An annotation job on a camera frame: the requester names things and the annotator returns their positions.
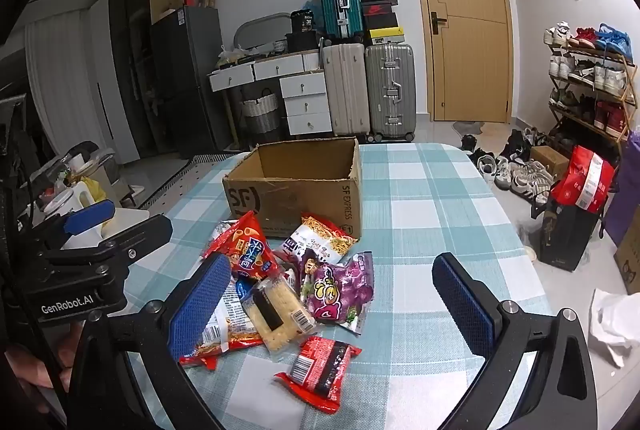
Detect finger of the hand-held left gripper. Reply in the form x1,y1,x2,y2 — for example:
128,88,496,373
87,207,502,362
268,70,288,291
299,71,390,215
29,198,117,255
46,213,174,281

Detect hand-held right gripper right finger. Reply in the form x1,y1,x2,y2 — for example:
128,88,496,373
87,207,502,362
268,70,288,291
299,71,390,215
431,252,598,430

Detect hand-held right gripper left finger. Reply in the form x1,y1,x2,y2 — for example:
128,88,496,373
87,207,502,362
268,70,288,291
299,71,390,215
67,252,233,430

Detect red noodle packet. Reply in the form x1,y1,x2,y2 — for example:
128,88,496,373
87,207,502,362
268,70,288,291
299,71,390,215
179,280,263,371

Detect red chip bag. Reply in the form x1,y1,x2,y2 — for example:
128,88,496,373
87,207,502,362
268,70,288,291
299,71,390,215
202,212,278,283

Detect white snack packet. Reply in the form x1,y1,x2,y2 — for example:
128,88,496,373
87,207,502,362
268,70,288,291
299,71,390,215
211,219,236,243

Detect clear rice cracker packet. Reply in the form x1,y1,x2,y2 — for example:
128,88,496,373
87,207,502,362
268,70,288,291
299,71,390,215
248,272,317,353

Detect brown cardboard box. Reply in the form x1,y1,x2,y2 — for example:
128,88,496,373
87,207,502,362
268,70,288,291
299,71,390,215
222,137,363,241

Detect purple candy bag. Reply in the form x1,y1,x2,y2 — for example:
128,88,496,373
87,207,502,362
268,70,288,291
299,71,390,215
295,250,375,336

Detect red and black snack packet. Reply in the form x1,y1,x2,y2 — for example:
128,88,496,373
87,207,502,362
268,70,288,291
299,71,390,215
274,336,362,413

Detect pale noodle snack packet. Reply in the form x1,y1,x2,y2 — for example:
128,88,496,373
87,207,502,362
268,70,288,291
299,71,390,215
277,212,362,283

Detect person's left hand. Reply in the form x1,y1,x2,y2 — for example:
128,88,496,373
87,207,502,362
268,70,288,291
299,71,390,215
4,324,86,388

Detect white kettle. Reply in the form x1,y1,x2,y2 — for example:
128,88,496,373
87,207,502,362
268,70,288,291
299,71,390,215
42,181,103,251

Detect yellow bag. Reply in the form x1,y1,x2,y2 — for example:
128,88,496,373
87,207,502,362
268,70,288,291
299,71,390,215
82,177,108,203

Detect grey bin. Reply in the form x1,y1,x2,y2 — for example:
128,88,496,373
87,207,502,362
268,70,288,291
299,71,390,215
90,150,121,198

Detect teal checked tablecloth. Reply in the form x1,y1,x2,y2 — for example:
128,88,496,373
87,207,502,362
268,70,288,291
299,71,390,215
117,142,556,430

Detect black paper bag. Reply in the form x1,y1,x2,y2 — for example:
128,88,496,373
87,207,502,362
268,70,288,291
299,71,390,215
531,190,603,273

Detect white curtain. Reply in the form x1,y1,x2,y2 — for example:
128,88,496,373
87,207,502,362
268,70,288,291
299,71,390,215
25,10,108,151

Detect heap of scattered shoes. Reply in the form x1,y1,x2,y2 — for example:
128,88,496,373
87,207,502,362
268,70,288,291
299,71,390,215
460,127,556,205

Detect white plastic bag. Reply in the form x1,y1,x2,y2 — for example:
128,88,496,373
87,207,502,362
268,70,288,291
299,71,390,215
589,287,640,368

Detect black refrigerator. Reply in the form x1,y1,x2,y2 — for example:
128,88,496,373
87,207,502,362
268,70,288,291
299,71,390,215
150,6,233,161

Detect small cardboard box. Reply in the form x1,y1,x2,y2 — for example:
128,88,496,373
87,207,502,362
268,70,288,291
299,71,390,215
529,146,571,181

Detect woven laundry basket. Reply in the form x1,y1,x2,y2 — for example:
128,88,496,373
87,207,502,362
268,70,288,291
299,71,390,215
241,93,281,133

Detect red gift bag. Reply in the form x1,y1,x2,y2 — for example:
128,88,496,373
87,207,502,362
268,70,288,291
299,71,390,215
550,145,616,215

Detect printed cardboard carton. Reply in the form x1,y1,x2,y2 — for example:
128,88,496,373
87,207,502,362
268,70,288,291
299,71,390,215
614,210,640,295

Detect tall dark wooden cabinet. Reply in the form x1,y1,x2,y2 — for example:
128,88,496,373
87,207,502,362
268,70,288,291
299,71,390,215
107,0,179,161

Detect clear plastic bag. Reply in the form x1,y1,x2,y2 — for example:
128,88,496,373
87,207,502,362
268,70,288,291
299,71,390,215
217,46,251,68

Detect white dresser with drawers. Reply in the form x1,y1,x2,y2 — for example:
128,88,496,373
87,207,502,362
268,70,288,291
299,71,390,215
209,50,333,145

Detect silver suitcase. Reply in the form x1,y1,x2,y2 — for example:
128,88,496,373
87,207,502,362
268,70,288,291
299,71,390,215
365,42,417,143

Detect grey oval mirror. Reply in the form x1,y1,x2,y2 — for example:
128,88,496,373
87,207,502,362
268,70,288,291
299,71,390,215
234,13,298,50

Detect wooden shoe rack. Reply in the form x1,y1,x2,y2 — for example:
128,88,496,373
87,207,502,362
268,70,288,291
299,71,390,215
547,44,638,145

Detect wooden door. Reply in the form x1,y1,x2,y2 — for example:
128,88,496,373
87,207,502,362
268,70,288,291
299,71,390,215
403,0,515,125

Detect beige suitcase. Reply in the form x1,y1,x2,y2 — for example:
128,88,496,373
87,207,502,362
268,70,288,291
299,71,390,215
321,42,371,138

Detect black storage box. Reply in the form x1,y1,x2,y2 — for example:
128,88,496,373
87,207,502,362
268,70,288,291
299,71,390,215
286,32,321,53

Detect black labelled canister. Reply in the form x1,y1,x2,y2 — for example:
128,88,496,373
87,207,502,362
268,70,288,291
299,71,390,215
291,10,319,34

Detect yellow and black shoe box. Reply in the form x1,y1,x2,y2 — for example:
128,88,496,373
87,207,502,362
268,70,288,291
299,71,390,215
367,27,406,45

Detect teal suitcase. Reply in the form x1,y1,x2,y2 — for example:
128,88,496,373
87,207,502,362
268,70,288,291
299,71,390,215
317,0,365,44

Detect red logo shoe box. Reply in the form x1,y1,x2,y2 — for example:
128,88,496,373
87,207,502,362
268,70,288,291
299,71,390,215
361,4,398,30

